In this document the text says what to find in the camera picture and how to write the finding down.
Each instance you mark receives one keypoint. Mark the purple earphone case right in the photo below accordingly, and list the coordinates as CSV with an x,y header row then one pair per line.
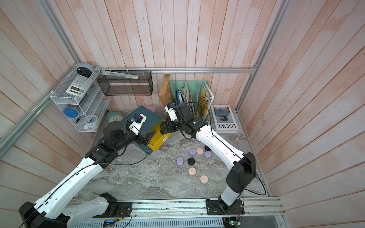
x,y
207,154

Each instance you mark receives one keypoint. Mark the pink earphone case middle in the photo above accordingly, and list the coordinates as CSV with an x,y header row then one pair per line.
x,y
192,171

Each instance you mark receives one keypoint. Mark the ruler on basket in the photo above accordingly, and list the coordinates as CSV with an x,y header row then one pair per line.
x,y
117,74

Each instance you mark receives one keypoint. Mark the pink earphone case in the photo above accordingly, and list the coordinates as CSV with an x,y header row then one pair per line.
x,y
192,171
199,151
204,179

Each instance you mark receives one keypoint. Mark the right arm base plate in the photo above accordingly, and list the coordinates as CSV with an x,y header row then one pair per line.
x,y
218,207

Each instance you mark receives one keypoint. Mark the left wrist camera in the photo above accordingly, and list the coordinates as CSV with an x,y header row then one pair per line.
x,y
136,122

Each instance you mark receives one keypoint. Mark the brown envelope folder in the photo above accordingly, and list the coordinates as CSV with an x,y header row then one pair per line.
x,y
165,93

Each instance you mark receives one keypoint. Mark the green alarm clock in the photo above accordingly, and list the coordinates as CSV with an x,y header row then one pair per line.
x,y
114,117

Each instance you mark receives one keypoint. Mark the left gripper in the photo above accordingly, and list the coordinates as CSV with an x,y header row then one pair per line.
x,y
140,140

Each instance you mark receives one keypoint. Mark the purple earphone case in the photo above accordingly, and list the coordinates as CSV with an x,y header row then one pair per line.
x,y
192,152
179,161
207,154

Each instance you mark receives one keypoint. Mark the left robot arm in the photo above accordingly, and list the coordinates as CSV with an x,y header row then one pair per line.
x,y
51,211

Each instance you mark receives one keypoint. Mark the black earphone case centre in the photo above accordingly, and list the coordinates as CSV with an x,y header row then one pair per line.
x,y
191,161

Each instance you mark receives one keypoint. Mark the yellow drawer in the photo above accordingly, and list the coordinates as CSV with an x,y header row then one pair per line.
x,y
158,139

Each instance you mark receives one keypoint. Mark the pink earphone case top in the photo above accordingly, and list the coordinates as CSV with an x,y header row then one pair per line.
x,y
199,151

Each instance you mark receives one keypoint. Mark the black mesh basket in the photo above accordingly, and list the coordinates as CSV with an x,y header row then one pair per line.
x,y
117,86

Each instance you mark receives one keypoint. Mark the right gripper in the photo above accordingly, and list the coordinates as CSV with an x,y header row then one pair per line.
x,y
165,128

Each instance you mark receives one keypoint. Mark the white calculator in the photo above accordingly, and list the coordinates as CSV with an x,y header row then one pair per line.
x,y
79,86

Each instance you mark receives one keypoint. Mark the round grey speaker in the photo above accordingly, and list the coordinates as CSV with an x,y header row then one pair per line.
x,y
85,69

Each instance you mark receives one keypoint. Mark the blue binder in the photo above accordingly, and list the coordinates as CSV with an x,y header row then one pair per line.
x,y
179,97

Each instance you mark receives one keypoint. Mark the purple earphone case left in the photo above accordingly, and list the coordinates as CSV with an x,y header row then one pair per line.
x,y
179,161

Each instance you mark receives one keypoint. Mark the black earphone case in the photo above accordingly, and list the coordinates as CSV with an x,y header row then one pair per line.
x,y
207,148
191,161

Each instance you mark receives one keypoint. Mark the green file organizer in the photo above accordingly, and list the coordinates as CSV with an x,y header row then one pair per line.
x,y
176,85

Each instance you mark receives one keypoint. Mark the black earphone case top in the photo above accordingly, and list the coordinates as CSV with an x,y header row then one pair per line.
x,y
207,148

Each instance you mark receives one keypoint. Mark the blue lid jar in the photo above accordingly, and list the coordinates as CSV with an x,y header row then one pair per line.
x,y
71,111

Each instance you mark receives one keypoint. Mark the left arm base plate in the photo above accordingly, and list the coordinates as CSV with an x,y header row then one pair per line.
x,y
117,209

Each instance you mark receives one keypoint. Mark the yellow magazine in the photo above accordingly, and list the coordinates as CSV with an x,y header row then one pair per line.
x,y
206,98

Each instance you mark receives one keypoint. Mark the purple earphone case top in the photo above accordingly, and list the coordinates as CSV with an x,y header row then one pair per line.
x,y
192,152

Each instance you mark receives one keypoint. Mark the LOEWE book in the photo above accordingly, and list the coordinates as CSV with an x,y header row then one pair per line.
x,y
224,121

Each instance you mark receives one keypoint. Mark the newspapers in organizer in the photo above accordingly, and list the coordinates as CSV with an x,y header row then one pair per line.
x,y
188,91

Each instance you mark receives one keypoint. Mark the teal drawer cabinet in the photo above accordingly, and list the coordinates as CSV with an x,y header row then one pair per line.
x,y
151,121

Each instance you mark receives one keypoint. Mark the white wire shelf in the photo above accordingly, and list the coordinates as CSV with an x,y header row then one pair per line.
x,y
94,102

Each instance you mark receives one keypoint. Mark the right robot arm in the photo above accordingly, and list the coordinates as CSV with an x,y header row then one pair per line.
x,y
242,166

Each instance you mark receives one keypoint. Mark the pink earphone case bottom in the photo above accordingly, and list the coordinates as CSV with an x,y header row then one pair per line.
x,y
204,179

